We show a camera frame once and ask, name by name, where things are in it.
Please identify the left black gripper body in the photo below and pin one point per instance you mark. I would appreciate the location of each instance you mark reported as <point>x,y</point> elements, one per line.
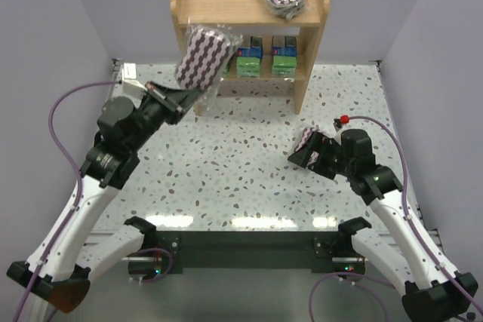
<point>166,99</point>

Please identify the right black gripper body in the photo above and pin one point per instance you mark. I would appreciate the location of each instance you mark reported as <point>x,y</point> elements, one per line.
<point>324,154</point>

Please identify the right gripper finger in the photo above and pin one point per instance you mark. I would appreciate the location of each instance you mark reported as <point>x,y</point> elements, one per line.
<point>320,158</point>
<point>322,169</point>

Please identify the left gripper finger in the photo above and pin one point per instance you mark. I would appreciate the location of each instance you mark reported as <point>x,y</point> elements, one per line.
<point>184,107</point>
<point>170,97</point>

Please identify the green sponge pack dark label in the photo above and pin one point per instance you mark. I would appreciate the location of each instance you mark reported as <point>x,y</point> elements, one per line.
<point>225,70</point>

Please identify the green heavy duty sponge pack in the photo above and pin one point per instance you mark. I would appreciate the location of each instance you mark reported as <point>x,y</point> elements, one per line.
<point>249,57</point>

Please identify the green sponge pack white label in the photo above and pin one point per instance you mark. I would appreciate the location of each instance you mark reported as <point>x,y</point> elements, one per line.
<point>284,56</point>

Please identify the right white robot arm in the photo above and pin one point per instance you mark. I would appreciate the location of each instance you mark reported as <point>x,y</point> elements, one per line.
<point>430,285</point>

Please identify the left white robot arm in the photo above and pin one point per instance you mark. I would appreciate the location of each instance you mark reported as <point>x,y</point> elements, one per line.
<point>59,272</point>

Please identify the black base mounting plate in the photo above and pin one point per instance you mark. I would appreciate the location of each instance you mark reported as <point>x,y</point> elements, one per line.
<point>320,252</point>

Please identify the red cable connector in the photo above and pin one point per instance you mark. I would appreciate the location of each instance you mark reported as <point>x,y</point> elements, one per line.
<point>344,119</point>

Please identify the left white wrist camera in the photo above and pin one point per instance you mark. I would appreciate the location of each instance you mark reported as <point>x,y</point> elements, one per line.
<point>130,85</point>

